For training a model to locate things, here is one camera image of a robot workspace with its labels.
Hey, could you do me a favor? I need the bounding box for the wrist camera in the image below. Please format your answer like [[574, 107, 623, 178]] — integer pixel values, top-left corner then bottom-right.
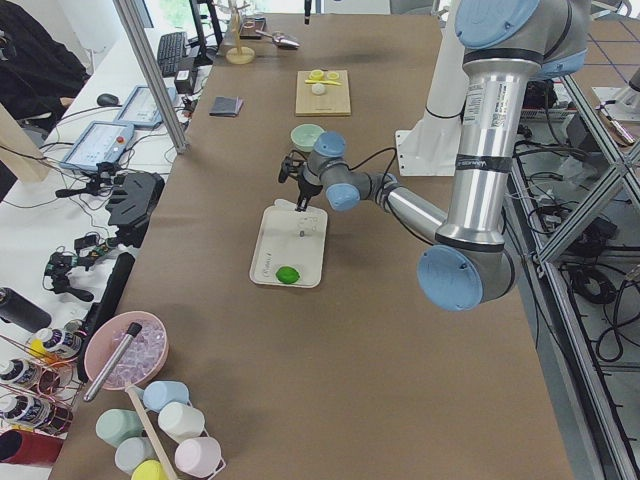
[[278, 155, 306, 184]]

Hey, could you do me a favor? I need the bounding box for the green cup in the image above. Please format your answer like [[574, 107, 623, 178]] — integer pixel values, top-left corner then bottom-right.
[[95, 409, 144, 448]]

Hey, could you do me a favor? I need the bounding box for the computer mouse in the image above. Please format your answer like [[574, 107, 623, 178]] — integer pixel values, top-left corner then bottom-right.
[[96, 93, 120, 107]]

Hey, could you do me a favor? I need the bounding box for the metal muddler rod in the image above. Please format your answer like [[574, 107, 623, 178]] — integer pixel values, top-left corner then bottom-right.
[[83, 322, 142, 402]]

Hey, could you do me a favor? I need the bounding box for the cream rabbit tray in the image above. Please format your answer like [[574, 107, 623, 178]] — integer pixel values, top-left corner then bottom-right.
[[249, 204, 328, 288]]

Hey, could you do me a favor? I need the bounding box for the black bottle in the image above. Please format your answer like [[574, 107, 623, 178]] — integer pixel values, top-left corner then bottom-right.
[[1, 287, 51, 333]]

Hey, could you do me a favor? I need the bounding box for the white cup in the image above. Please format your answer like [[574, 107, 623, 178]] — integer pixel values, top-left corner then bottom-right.
[[158, 402, 205, 443]]

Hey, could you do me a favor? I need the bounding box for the lemon slice stack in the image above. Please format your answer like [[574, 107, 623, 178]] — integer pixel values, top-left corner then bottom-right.
[[305, 69, 324, 84]]

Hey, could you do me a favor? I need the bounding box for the grey folded cloth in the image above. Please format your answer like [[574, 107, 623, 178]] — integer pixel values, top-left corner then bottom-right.
[[209, 96, 244, 117]]

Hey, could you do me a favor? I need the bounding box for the yellow cup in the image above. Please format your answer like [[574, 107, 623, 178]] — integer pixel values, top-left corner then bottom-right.
[[131, 459, 168, 480]]

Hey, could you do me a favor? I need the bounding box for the far teach pendant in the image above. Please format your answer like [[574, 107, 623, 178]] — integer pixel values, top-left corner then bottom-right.
[[114, 85, 162, 130]]

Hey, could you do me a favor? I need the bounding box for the wooden mug tree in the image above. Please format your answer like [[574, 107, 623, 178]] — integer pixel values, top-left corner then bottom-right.
[[226, 0, 255, 65]]

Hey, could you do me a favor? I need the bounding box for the aluminium frame post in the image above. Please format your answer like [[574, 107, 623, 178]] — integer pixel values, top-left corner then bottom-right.
[[113, 0, 187, 154]]

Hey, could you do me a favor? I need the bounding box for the blue cup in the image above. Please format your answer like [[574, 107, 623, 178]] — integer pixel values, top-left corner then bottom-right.
[[142, 380, 190, 413]]

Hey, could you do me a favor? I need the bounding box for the near teach pendant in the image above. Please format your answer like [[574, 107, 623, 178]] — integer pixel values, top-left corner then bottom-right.
[[59, 121, 135, 173]]

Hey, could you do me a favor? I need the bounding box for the mint green bowl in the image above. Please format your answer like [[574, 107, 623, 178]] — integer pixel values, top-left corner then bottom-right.
[[290, 123, 325, 153]]

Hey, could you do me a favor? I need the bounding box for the pink bowl with ice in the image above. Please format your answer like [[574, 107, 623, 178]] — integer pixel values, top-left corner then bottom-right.
[[84, 311, 169, 390]]

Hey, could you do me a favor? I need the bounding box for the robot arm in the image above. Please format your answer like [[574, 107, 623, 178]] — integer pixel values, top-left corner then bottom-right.
[[279, 1, 591, 311], [303, 0, 313, 25]]

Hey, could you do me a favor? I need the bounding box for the black keyboard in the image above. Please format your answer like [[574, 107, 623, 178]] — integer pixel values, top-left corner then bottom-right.
[[156, 31, 187, 78]]

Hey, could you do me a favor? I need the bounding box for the wooden cutting board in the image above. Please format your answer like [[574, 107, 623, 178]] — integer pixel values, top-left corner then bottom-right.
[[295, 69, 351, 117]]

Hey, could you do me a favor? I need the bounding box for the red cup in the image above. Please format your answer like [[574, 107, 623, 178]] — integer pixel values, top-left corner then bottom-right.
[[1, 430, 64, 467]]

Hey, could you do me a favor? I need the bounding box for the grey cup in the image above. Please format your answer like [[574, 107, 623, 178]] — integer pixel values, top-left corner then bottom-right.
[[114, 437, 156, 475]]

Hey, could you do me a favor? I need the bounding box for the white pedestal column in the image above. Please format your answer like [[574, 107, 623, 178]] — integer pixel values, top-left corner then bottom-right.
[[396, 1, 468, 177]]

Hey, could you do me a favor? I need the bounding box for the teach pendant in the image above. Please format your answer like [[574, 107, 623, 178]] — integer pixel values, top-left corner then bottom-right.
[[114, 85, 162, 130], [59, 121, 135, 173]]

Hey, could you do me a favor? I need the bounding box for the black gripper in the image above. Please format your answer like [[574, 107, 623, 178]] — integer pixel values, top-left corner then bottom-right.
[[296, 172, 323, 212]]

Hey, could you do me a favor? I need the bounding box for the green lime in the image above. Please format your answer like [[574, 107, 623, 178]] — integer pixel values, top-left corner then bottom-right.
[[275, 265, 300, 285]]

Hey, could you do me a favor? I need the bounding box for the seated person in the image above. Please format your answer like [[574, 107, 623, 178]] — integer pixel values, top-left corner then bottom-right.
[[1, 1, 90, 131]]

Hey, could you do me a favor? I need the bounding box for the metal scoop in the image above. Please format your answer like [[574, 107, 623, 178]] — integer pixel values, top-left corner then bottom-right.
[[257, 30, 300, 50]]

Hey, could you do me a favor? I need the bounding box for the pink cup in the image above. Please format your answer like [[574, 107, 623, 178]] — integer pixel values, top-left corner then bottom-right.
[[174, 437, 222, 478]]

